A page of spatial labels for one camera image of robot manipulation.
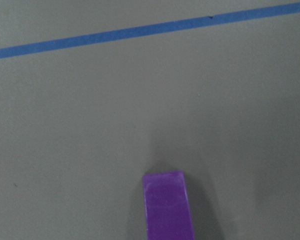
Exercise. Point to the purple trapezoid block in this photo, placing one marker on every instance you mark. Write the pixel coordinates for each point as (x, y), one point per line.
(167, 208)

